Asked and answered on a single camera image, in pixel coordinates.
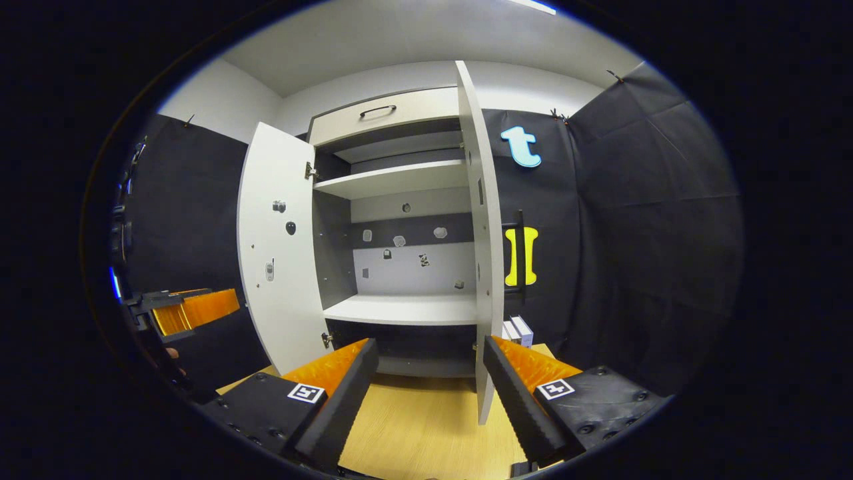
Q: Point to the small white box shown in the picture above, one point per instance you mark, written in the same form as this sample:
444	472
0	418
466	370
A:
506	331
523	331

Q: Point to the beige cabinet drawer front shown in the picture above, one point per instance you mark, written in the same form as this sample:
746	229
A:
413	110

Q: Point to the metal door hinge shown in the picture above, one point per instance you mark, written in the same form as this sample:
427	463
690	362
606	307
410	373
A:
310	170
326	340

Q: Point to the white cabinet shelf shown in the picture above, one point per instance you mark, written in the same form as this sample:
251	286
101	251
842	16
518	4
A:
393	180
406	308

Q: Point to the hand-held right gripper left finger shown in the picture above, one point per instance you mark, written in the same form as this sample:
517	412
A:
340	406

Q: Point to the long ceiling light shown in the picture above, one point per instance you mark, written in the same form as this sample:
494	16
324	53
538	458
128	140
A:
536	6

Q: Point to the beige double-door shoe cabinet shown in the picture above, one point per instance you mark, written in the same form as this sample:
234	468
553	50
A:
413	266

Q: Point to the beige cabinet door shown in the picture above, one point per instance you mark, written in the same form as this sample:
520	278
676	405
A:
280	300
486	266

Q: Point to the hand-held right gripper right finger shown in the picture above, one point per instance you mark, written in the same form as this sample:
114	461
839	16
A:
526	413

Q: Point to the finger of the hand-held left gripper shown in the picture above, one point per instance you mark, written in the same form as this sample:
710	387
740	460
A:
166	300
200	310

